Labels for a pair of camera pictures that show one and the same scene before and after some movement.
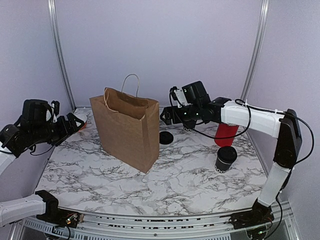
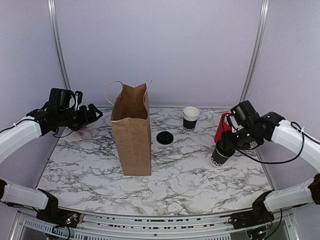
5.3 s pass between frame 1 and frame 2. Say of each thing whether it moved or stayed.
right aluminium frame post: stayed
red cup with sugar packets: stayed
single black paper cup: moved
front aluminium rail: stayed
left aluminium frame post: stayed
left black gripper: moved
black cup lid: stayed
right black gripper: moved
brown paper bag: moved
